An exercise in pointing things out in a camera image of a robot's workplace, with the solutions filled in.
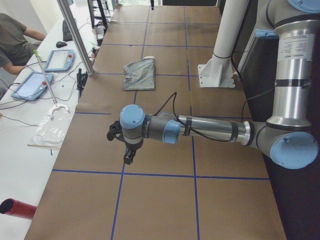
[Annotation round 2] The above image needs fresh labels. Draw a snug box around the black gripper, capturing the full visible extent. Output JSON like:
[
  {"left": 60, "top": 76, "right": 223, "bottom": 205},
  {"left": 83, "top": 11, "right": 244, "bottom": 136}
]
[{"left": 106, "top": 120, "right": 144, "bottom": 165}]

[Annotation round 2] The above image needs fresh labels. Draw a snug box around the blue white striped polo shirt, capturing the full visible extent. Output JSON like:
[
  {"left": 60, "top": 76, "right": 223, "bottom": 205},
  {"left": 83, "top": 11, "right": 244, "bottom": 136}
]
[{"left": 123, "top": 56, "right": 156, "bottom": 91}]

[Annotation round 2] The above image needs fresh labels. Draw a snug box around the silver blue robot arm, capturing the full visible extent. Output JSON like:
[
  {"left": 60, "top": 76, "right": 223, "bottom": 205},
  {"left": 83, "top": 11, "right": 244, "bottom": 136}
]
[{"left": 106, "top": 0, "right": 320, "bottom": 170}]

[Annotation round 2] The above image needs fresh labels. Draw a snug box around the clear plastic bag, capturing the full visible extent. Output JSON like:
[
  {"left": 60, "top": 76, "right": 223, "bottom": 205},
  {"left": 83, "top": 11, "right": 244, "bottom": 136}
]
[{"left": 28, "top": 103, "right": 73, "bottom": 149}]

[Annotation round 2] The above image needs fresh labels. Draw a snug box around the black handheld tool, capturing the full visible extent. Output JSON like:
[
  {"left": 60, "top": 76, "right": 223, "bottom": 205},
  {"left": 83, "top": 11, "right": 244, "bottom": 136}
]
[{"left": 76, "top": 68, "right": 88, "bottom": 101}]

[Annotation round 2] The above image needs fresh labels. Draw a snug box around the far blue teach pendant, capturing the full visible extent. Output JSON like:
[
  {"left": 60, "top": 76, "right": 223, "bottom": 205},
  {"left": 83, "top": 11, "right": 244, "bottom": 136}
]
[{"left": 44, "top": 49, "right": 75, "bottom": 73}]

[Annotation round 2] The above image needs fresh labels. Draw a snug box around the blue teach pendant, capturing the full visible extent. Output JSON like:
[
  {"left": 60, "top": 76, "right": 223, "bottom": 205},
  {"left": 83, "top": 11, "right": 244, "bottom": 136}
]
[
  {"left": 44, "top": 49, "right": 75, "bottom": 73},
  {"left": 10, "top": 71, "right": 47, "bottom": 101}
]

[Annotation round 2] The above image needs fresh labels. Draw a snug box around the near blue teach pendant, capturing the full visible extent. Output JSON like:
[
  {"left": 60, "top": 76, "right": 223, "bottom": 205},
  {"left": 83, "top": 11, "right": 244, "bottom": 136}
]
[{"left": 10, "top": 71, "right": 47, "bottom": 101}]

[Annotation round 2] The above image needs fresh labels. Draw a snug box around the red cylinder tube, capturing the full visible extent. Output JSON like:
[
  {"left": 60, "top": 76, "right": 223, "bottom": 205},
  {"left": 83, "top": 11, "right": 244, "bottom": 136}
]
[{"left": 0, "top": 198, "right": 37, "bottom": 220}]

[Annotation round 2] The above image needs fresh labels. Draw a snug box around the black computer mouse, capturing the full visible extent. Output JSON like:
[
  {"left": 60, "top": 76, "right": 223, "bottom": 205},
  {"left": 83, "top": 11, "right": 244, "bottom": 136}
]
[{"left": 55, "top": 41, "right": 68, "bottom": 48}]

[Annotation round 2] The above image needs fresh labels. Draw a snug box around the black keyboard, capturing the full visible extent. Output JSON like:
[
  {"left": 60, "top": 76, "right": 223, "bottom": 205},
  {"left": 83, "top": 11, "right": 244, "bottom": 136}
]
[{"left": 62, "top": 20, "right": 73, "bottom": 42}]

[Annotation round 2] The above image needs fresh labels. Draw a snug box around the metal reacher grabber tool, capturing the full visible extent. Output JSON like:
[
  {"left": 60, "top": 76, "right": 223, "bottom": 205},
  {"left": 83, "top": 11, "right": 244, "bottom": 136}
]
[{"left": 33, "top": 50, "right": 70, "bottom": 121}]

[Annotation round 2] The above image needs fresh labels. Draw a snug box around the seated person in grey shirt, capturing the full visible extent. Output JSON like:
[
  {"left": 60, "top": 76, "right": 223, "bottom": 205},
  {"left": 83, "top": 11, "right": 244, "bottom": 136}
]
[{"left": 0, "top": 13, "right": 46, "bottom": 76}]

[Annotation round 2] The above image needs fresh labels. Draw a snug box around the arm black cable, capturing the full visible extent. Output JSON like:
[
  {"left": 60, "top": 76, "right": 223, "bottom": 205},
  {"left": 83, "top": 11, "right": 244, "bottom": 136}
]
[{"left": 154, "top": 86, "right": 276, "bottom": 143}]

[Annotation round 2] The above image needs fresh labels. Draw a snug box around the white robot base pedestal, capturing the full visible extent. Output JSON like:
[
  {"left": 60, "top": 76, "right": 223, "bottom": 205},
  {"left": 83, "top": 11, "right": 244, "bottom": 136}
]
[{"left": 198, "top": 0, "right": 250, "bottom": 88}]

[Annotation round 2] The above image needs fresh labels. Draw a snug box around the aluminium frame post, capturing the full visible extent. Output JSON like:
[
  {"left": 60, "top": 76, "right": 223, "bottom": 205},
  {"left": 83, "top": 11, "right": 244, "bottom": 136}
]
[{"left": 57, "top": 0, "right": 95, "bottom": 76}]

